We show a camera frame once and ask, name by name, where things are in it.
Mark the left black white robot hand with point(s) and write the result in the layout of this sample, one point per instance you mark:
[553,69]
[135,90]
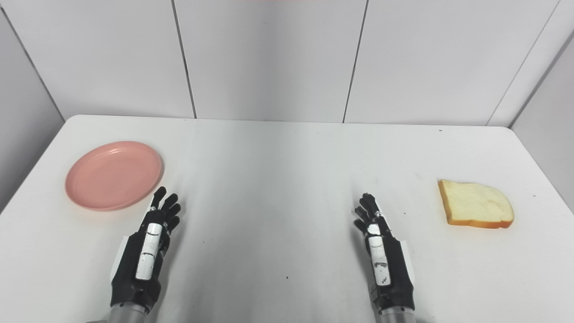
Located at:
[134,269]

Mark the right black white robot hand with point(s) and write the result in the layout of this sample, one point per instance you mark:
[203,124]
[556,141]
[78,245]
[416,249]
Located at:
[394,273]

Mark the pink round plate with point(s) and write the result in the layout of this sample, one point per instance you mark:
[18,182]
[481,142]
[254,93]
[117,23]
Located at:
[112,177]

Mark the slice of white bread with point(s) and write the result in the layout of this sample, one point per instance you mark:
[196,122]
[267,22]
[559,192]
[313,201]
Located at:
[475,204]

